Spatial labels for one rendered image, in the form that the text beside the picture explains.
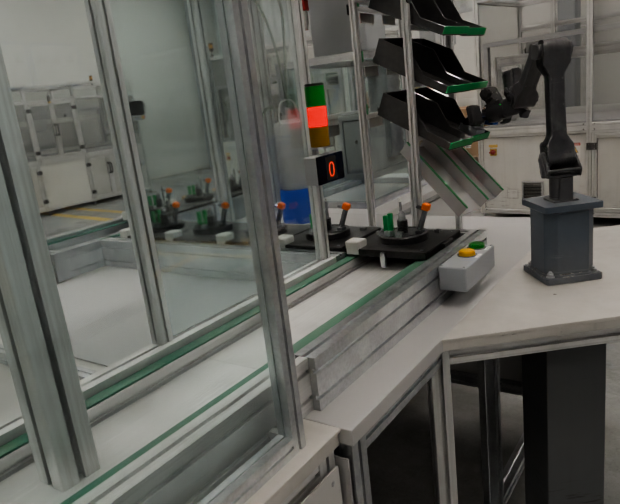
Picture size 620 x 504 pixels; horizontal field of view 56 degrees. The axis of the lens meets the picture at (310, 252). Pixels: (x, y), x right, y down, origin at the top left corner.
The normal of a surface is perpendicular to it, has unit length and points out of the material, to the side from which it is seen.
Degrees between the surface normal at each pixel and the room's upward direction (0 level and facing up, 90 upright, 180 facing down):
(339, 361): 90
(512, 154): 90
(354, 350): 90
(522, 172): 90
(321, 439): 0
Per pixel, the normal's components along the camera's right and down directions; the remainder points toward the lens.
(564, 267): 0.07, 0.25
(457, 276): -0.56, 0.27
